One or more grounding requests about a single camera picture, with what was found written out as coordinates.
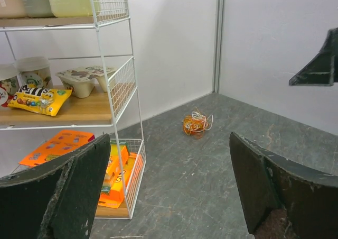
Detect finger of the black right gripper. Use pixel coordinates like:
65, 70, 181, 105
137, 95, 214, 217
289, 28, 337, 86

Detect beige bottle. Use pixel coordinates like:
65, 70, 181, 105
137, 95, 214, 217
1, 0, 27, 19

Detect white flowered cup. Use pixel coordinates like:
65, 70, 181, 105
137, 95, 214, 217
0, 63, 20, 107

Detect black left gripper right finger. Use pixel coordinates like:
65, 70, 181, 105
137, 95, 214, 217
229, 132, 337, 238

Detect flat orange box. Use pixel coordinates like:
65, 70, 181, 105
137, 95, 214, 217
19, 130, 95, 167

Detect orange yellow snack boxes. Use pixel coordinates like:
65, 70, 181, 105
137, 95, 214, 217
98, 140, 143, 209

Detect yellow M&M candy bag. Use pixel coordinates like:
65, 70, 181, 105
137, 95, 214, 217
8, 85, 72, 117

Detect cable bundle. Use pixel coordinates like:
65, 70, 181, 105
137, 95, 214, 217
182, 106, 214, 140

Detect pale green bottle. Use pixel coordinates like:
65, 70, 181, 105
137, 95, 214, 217
49, 0, 101, 17

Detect grey-green bottle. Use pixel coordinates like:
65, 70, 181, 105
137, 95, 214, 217
22, 0, 54, 18

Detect white wire shelf rack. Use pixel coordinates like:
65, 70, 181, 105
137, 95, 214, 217
1, 0, 146, 219

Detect white yogurt cup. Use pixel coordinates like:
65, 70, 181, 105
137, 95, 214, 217
15, 56, 53, 88

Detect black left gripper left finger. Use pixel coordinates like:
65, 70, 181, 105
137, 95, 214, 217
1, 134, 110, 238

